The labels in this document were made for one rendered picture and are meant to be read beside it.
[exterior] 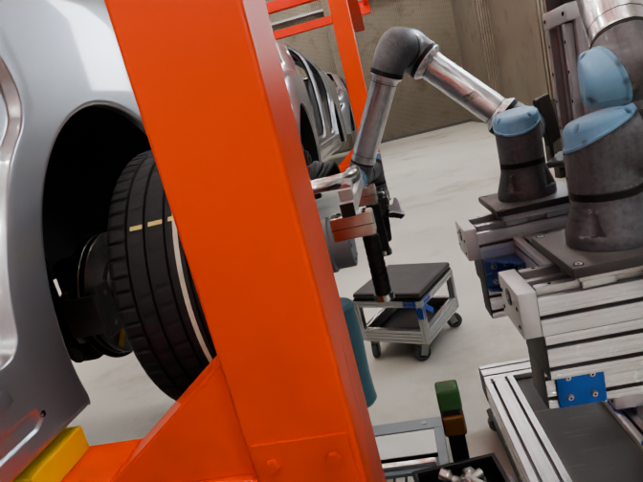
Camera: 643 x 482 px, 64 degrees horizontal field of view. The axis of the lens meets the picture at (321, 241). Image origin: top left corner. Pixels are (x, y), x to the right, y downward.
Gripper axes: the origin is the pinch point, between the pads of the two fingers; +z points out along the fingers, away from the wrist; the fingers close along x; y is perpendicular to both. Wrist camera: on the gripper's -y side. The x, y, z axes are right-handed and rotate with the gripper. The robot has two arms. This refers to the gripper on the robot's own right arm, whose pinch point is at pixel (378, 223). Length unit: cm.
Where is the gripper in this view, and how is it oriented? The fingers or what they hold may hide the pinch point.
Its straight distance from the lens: 148.5
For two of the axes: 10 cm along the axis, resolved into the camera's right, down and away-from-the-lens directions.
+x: 9.6, -2.0, -1.7
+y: -2.4, -9.4, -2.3
